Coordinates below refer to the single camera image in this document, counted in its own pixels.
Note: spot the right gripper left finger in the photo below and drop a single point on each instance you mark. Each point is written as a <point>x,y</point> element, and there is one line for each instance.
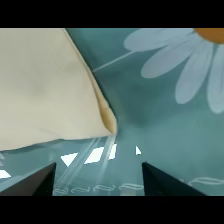
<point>36,183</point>

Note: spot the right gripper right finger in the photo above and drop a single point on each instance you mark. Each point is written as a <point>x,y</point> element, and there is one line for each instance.
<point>163,183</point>

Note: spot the cream garment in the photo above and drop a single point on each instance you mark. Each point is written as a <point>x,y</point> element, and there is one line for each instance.
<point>43,86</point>

